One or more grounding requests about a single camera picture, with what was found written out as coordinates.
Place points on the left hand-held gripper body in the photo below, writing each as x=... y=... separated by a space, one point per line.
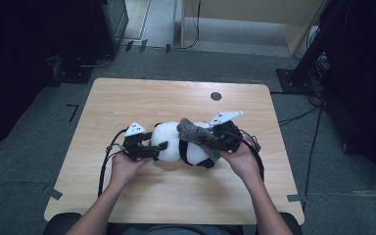
x=132 y=147

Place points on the dark cabinet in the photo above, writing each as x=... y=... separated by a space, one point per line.
x=111 y=26

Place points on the grey fluffy cloth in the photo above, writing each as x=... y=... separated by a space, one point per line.
x=189 y=130

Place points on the black floor base plate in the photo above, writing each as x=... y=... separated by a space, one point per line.
x=75 y=76

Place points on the person's right hand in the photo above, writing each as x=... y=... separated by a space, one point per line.
x=248 y=163

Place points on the grey tape strip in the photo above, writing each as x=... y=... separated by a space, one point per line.
x=55 y=194
x=295 y=197

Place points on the person's grey-blue clothing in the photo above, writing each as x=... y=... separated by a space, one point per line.
x=182 y=230

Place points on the light wooden furniture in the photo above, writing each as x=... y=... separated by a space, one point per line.
x=241 y=9

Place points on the black metal stand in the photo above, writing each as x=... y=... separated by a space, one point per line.
x=287 y=81

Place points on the person's left hand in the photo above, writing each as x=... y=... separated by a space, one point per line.
x=124 y=169

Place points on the black and white panda plush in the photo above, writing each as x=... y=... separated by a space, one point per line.
x=166 y=137

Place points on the grey round table grommet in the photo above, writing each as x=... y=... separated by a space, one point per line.
x=215 y=96

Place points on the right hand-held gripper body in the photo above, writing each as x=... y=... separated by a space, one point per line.
x=230 y=137

